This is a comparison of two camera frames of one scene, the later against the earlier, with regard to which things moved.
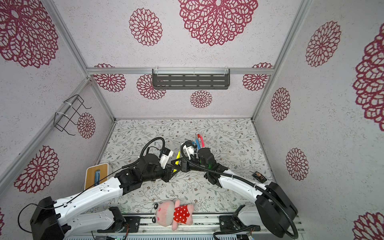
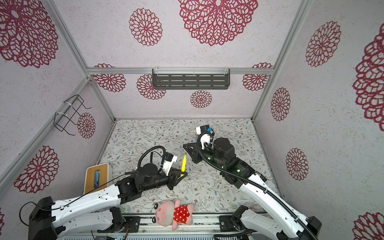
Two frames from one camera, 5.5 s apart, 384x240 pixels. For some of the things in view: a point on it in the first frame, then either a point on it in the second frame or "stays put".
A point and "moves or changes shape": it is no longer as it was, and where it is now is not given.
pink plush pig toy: (168, 213) stays put
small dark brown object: (259, 177) stays put
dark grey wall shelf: (190, 78) stays put
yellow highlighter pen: (177, 163) moves or changes shape
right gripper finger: (182, 163) → (192, 149)
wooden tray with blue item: (95, 174) stays put
